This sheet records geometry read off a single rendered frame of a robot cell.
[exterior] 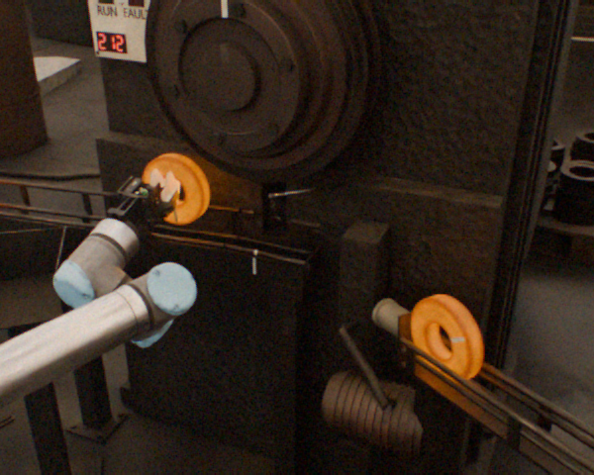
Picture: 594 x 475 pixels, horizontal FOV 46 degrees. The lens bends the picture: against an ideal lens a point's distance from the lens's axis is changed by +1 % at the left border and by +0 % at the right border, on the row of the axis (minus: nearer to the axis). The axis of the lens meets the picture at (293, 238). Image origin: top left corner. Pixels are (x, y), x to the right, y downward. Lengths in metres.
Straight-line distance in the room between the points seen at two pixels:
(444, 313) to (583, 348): 1.40
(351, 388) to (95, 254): 0.56
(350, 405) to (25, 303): 0.74
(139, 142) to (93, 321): 0.66
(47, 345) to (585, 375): 1.80
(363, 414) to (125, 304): 0.53
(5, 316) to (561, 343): 1.80
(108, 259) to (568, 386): 1.58
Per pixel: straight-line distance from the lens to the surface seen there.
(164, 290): 1.17
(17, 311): 1.62
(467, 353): 1.21
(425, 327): 1.28
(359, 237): 1.38
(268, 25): 1.21
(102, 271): 1.31
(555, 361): 2.49
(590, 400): 2.37
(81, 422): 2.19
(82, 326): 1.13
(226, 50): 1.25
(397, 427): 1.39
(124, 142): 1.70
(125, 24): 1.65
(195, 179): 1.48
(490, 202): 1.40
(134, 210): 1.39
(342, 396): 1.42
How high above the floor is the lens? 1.44
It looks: 28 degrees down
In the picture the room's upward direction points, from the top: straight up
